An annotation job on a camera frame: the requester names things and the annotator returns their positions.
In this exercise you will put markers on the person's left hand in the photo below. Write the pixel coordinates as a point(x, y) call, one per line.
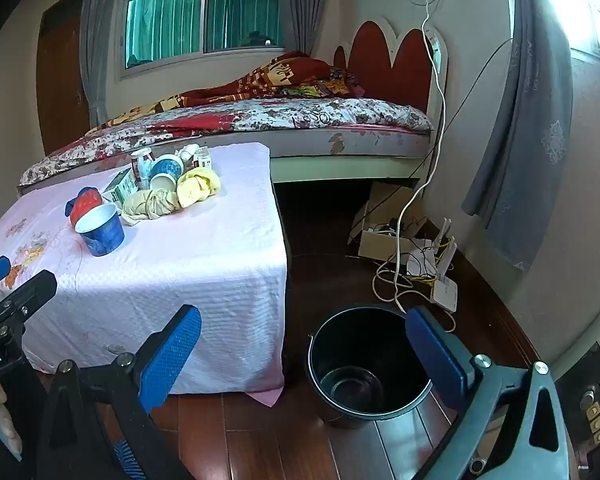
point(14, 430)

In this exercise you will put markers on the blue white paper cup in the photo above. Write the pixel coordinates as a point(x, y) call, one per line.
point(167, 166)

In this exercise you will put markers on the small white network device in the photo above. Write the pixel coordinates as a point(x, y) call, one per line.
point(421, 256)

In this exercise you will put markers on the white router with antennas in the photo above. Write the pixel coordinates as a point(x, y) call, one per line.
point(444, 294)

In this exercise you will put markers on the red patterned blanket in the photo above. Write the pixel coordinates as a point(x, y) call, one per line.
point(280, 72)

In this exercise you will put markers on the bed with floral sheet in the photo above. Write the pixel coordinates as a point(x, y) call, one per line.
point(370, 142)

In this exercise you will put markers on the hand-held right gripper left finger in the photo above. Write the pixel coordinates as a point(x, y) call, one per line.
point(170, 355)

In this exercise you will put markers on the window with white frame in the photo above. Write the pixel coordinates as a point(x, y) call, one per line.
point(170, 15)

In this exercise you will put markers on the black power adapter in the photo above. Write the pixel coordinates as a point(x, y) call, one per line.
point(393, 224)

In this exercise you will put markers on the blue striped sock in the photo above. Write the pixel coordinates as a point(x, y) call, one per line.
point(127, 455)

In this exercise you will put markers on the red paper cup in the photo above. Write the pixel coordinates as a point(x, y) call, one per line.
point(141, 162)

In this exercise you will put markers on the table with white cloth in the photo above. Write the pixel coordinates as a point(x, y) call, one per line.
point(180, 260)

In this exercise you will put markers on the cardboard box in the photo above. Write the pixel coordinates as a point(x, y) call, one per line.
point(375, 242)

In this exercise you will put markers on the white wifi router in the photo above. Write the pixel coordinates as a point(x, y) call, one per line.
point(420, 276)

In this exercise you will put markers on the brown wooden door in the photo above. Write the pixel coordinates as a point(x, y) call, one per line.
point(60, 85)

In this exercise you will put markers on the red white headboard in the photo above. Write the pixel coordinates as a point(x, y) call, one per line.
point(380, 60)

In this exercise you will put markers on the beige cloth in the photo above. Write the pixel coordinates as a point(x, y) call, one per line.
point(150, 205)

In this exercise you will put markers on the green white carton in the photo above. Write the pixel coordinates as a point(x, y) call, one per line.
point(120, 187)

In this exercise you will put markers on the black bucket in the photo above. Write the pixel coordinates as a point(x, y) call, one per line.
point(350, 395)

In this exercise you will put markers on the white red drink carton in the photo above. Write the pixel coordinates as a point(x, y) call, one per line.
point(202, 158)

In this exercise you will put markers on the yellow cloth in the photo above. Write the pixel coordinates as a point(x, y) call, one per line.
point(197, 187)

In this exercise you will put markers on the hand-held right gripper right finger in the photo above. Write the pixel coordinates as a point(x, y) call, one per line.
point(432, 355)

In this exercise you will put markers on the grey embroidered curtain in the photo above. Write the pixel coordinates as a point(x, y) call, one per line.
point(520, 135)

